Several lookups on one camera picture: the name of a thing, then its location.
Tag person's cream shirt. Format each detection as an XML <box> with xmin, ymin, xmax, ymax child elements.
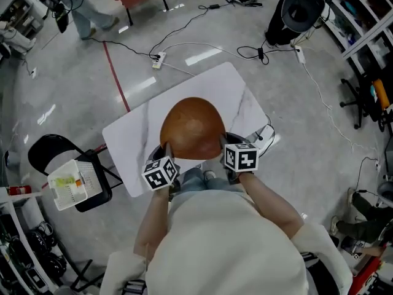
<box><xmin>99</xmin><ymin>191</ymin><xmax>354</xmax><ymax>295</ymax></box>

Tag white power strip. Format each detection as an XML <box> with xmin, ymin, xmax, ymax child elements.
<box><xmin>151</xmin><ymin>51</ymin><xmax>168</xmax><ymax>70</ymax></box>
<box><xmin>253</xmin><ymin>124</ymin><xmax>276</xmax><ymax>149</ymax></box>

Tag black office chair base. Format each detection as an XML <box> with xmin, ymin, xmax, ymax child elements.
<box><xmin>339</xmin><ymin>77</ymin><xmax>393</xmax><ymax>132</ymax></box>

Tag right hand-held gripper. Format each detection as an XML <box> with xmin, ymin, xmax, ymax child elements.
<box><xmin>219</xmin><ymin>132</ymin><xmax>260</xmax><ymax>184</ymax></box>

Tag brown wooden bowl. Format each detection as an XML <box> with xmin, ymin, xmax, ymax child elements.
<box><xmin>159</xmin><ymin>96</ymin><xmax>227</xmax><ymax>161</ymax></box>

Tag red fire extinguisher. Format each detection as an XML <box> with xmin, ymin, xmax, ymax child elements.
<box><xmin>6</xmin><ymin>185</ymin><xmax>33</xmax><ymax>196</ymax></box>

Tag white perforated plastic basket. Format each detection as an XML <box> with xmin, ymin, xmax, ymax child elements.
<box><xmin>46</xmin><ymin>159</ymin><xmax>104</xmax><ymax>211</ymax></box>

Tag green drink bottle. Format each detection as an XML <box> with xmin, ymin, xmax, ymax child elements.
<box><xmin>54</xmin><ymin>176</ymin><xmax>76</xmax><ymax>187</ymax></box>

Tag person's blue jeans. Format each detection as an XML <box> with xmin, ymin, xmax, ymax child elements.
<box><xmin>170</xmin><ymin>167</ymin><xmax>243</xmax><ymax>193</ymax></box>

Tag white shelf with black cases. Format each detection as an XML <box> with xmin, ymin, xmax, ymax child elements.
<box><xmin>0</xmin><ymin>189</ymin><xmax>62</xmax><ymax>295</ymax></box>

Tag grey cubby cabinet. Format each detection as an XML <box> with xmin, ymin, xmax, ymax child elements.
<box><xmin>0</xmin><ymin>0</ymin><xmax>44</xmax><ymax>39</ymax></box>

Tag white marble-pattern table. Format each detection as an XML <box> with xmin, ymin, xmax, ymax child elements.
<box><xmin>101</xmin><ymin>61</ymin><xmax>270</xmax><ymax>199</ymax></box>

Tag person's left forearm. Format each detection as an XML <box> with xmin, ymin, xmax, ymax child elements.
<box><xmin>134</xmin><ymin>187</ymin><xmax>171</xmax><ymax>258</ymax></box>

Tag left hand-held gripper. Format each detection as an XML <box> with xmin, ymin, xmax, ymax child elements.
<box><xmin>141</xmin><ymin>142</ymin><xmax>179</xmax><ymax>192</ymax></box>

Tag person's right forearm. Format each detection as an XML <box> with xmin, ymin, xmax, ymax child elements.
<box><xmin>238</xmin><ymin>172</ymin><xmax>305</xmax><ymax>239</ymax></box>

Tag white metal shelf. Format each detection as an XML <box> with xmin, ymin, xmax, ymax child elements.
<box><xmin>322</xmin><ymin>0</ymin><xmax>393</xmax><ymax>76</ymax></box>

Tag black folding chair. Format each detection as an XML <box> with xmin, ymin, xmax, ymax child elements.
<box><xmin>27</xmin><ymin>133</ymin><xmax>124</xmax><ymax>213</ymax></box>

